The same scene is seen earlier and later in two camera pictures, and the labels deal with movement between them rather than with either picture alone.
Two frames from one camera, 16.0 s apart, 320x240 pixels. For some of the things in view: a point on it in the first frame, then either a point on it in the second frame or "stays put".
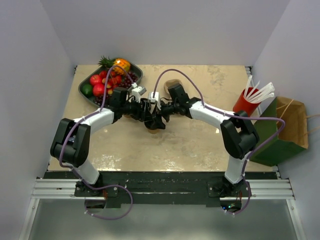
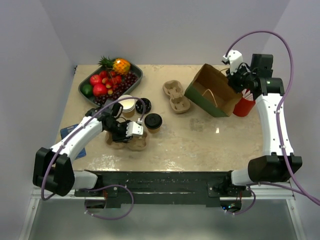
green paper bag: (294, 138) -> (210, 87)
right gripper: (157, 117) -> (232, 78)
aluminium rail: (267, 189) stays put
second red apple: (98, 89) stays put
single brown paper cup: (153, 131) stays put
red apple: (95, 79) stays put
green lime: (87, 90) stays put
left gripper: (143, 114) -> (122, 138)
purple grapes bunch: (128, 79) stays put
